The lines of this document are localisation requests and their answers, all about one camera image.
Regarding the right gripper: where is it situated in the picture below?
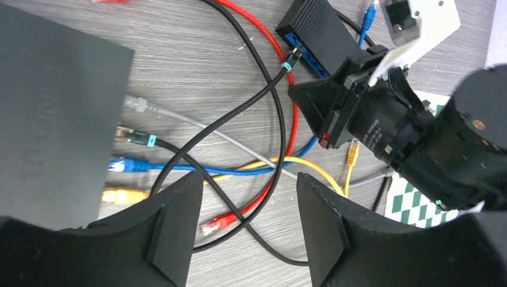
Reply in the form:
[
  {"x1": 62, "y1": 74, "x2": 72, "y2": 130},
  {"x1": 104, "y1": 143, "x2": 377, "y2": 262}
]
[{"x1": 288, "y1": 45, "x2": 435, "y2": 161}]

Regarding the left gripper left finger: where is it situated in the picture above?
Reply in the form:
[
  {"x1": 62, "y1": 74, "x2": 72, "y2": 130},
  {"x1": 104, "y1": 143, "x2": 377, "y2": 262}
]
[{"x1": 1, "y1": 172, "x2": 203, "y2": 286}]

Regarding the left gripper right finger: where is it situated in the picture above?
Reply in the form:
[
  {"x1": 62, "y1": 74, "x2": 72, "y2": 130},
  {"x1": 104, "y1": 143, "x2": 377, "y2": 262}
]
[{"x1": 297, "y1": 173, "x2": 506, "y2": 286}]

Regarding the orange ethernet cable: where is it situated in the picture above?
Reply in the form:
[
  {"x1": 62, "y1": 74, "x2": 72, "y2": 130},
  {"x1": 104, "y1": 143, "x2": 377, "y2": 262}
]
[{"x1": 100, "y1": 141, "x2": 361, "y2": 206}]

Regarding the red ethernet cable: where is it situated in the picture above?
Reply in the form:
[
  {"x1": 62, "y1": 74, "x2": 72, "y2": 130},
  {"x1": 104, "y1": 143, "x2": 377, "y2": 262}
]
[{"x1": 88, "y1": 0, "x2": 300, "y2": 237}]

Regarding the black switch with blue ports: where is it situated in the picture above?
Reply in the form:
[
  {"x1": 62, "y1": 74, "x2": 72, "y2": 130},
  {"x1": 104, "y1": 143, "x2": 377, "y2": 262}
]
[{"x1": 276, "y1": 0, "x2": 359, "y2": 78}]

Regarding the blue ethernet cable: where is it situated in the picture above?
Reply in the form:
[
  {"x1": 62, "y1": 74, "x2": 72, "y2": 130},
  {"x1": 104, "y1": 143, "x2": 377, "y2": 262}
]
[{"x1": 108, "y1": 0, "x2": 377, "y2": 177}]

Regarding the long black ethernet cable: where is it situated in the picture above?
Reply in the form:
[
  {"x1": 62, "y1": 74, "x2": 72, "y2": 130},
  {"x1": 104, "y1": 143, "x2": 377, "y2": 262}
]
[{"x1": 115, "y1": 126, "x2": 391, "y2": 267}]

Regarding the grey ethernet cable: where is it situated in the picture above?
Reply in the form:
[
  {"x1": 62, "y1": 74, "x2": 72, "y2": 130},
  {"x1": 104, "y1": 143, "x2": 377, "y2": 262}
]
[{"x1": 123, "y1": 94, "x2": 397, "y2": 190}]

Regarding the plain black network switch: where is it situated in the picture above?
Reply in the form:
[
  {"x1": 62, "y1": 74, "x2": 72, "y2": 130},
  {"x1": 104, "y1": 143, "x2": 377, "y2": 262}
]
[{"x1": 1, "y1": 4, "x2": 134, "y2": 230}]

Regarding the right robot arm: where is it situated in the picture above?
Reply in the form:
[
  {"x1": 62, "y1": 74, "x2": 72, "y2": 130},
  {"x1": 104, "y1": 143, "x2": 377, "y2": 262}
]
[{"x1": 288, "y1": 45, "x2": 506, "y2": 210}]

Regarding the green white chessboard mat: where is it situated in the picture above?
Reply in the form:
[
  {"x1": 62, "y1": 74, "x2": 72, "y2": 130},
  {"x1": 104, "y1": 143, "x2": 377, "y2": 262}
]
[{"x1": 384, "y1": 91, "x2": 490, "y2": 228}]

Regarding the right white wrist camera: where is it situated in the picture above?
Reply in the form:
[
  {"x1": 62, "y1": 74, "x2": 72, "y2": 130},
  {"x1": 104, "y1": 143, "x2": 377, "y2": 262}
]
[{"x1": 368, "y1": 0, "x2": 461, "y2": 87}]

